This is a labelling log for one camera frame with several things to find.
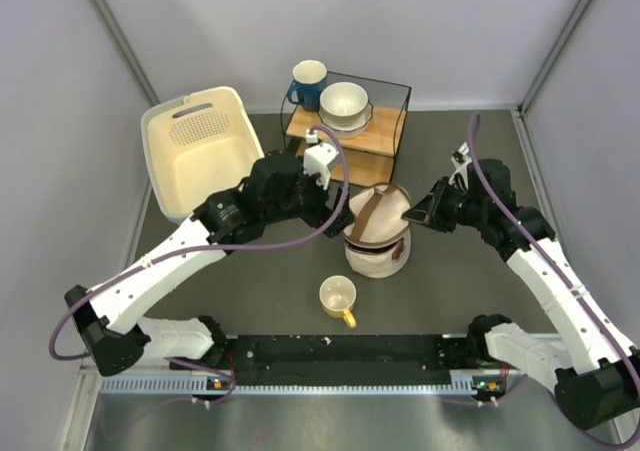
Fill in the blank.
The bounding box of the cream plastic laundry basket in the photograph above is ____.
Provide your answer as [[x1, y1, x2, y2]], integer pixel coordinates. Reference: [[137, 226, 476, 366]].
[[141, 86, 264, 223]]

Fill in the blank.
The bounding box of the blue ceramic mug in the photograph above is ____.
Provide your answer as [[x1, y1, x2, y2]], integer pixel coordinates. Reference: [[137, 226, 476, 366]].
[[286, 60, 327, 112]]

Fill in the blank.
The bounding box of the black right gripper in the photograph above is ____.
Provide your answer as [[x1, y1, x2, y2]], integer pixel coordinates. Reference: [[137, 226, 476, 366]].
[[403, 175, 487, 232]]

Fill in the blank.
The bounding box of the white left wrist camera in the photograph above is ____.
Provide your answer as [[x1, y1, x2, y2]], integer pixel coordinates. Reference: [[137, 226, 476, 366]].
[[303, 129, 339, 191]]

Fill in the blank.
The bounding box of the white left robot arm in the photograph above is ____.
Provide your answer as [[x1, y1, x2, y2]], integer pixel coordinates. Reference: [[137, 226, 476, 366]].
[[65, 146, 353, 377]]

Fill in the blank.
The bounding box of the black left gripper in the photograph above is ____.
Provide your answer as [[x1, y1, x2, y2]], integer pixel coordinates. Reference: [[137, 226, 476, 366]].
[[265, 162, 356, 239]]

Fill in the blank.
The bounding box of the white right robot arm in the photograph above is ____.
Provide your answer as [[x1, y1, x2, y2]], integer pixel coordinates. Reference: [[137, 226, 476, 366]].
[[402, 159, 639, 430]]

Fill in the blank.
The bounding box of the yellow ceramic mug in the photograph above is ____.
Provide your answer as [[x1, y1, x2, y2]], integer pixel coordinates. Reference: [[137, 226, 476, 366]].
[[319, 275, 357, 329]]

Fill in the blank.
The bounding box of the grey slotted cable duct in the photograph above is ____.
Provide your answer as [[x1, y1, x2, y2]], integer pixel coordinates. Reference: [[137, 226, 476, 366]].
[[100, 374, 503, 396]]

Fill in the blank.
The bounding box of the white scalloped plate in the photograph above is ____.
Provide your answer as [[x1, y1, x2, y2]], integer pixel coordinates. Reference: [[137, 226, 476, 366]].
[[318, 102, 374, 139]]

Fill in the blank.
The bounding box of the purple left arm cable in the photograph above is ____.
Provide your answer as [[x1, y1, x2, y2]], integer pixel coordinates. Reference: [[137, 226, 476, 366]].
[[48, 124, 351, 407]]

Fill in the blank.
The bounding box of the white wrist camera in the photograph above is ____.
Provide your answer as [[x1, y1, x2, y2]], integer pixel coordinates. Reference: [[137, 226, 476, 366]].
[[449, 142, 472, 184], [303, 129, 339, 191]]

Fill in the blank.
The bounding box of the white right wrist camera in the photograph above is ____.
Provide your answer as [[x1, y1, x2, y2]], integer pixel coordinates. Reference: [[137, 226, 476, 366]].
[[449, 142, 472, 184]]

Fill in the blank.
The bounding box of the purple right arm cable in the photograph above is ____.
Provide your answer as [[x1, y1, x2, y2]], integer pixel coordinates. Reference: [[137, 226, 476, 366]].
[[467, 113, 640, 447]]

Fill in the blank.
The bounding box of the white ceramic bowl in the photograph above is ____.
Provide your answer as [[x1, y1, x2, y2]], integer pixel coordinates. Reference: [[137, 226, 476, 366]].
[[319, 82, 369, 124]]

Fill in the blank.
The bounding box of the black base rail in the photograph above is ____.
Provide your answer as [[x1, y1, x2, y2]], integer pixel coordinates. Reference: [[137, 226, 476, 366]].
[[195, 334, 504, 385]]

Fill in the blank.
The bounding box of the cream round laundry bag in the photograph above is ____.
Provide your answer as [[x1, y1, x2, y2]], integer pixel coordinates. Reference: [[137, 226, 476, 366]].
[[343, 183, 412, 279]]

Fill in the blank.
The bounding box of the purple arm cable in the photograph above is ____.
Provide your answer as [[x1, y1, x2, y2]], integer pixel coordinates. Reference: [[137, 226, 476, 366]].
[[467, 113, 640, 447], [48, 124, 351, 407]]

